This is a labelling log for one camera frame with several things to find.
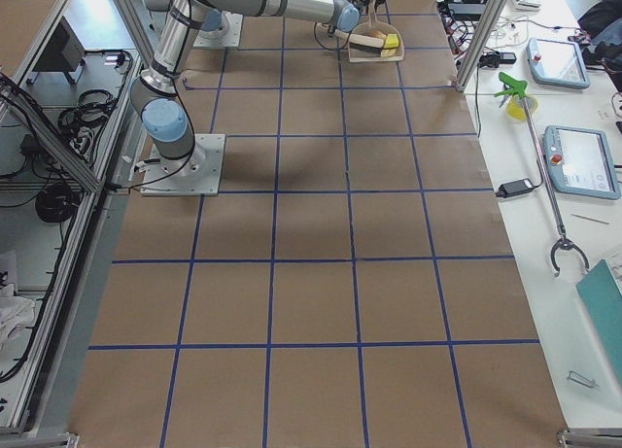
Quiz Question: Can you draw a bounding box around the blue teach pendant near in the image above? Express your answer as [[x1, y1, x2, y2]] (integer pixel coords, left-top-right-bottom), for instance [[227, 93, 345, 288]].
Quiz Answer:
[[543, 125, 621, 200]]

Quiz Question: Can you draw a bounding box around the brown bread roll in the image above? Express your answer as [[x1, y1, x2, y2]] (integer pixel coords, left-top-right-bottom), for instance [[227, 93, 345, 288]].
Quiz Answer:
[[366, 30, 386, 39]]

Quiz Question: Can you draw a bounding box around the blue teach pendant far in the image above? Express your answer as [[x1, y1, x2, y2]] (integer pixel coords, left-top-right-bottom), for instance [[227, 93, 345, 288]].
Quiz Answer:
[[526, 38, 591, 89]]

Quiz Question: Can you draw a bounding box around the blue teach pendant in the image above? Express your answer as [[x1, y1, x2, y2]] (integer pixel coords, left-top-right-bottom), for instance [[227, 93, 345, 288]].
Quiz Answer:
[[543, 125, 621, 200], [526, 38, 591, 89]]

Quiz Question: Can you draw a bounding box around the aluminium frame post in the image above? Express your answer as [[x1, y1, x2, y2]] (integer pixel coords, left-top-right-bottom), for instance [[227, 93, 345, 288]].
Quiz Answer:
[[455, 0, 508, 92]]

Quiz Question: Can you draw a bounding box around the beige plastic dustpan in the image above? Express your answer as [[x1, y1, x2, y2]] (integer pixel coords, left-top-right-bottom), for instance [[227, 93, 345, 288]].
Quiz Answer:
[[347, 0, 404, 63]]

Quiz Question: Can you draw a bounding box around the beige hand brush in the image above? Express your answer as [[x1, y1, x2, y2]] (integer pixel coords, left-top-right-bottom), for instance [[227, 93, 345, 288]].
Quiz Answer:
[[328, 26, 384, 53]]

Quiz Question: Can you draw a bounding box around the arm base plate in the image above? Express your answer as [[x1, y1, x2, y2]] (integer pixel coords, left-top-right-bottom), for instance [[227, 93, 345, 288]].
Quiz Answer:
[[139, 133, 225, 196], [193, 10, 243, 49]]

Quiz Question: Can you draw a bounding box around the teal notebook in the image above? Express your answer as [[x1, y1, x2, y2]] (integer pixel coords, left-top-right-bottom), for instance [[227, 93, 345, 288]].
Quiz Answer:
[[576, 259, 622, 383]]

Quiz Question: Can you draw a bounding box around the small black power brick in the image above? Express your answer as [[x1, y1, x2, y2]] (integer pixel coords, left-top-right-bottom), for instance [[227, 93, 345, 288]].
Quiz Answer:
[[496, 178, 536, 198]]

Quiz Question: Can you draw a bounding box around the metal reacher grabber tool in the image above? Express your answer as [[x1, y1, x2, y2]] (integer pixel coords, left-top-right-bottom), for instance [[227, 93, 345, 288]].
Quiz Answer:
[[517, 95, 590, 277]]

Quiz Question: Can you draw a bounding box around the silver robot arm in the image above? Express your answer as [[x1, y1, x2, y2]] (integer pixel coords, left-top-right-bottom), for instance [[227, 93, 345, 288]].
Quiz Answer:
[[130, 0, 386, 176], [142, 0, 229, 40]]

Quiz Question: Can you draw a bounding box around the yellow green sponge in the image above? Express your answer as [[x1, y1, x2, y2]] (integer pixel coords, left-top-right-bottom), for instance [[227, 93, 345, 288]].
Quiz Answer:
[[382, 33, 400, 50]]

